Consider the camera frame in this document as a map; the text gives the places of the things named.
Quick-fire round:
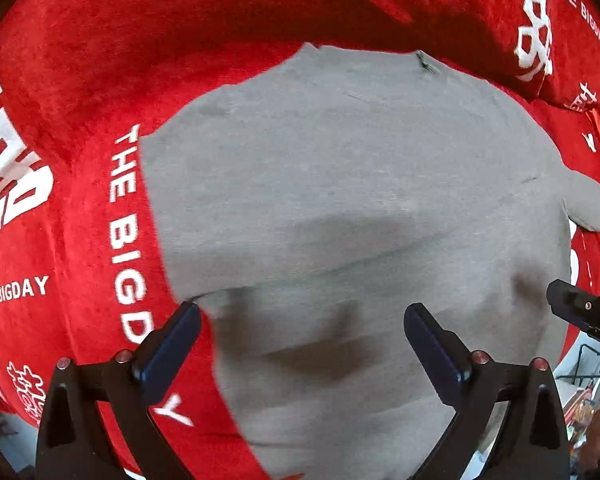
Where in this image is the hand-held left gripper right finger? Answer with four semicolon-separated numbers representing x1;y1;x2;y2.
403;302;571;480

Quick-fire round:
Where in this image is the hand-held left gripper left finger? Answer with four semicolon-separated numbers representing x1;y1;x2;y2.
35;301;203;480

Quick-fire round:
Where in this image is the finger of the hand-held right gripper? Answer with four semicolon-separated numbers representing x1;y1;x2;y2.
546;279;600;348

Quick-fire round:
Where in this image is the grey knit garment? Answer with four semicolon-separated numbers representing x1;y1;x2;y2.
139;42;600;480

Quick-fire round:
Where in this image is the red printed blanket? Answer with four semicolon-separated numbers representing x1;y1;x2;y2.
0;0;600;480

